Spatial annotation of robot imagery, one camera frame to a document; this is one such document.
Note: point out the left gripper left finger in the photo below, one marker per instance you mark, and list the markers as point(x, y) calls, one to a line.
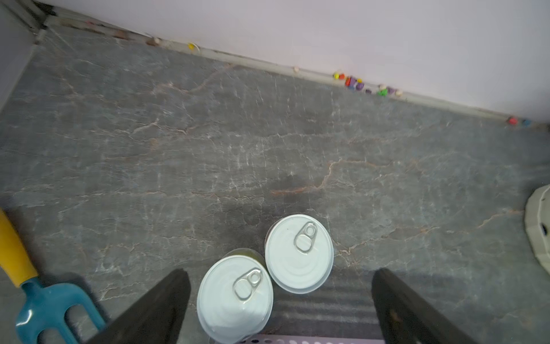
point(156, 318)

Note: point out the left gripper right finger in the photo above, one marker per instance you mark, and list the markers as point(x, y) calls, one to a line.
point(405, 317)

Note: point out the green label small can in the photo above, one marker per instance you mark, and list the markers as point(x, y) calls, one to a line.
point(235, 297)

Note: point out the lilac plastic basket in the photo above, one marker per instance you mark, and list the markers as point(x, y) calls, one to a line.
point(296, 339)

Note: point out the pink label small can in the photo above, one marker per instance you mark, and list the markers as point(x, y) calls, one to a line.
point(299, 253)

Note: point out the teal toy garden fork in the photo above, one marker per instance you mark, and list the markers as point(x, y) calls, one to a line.
point(45, 307)

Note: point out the potted green plant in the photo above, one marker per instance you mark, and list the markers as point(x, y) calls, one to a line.
point(536, 221)

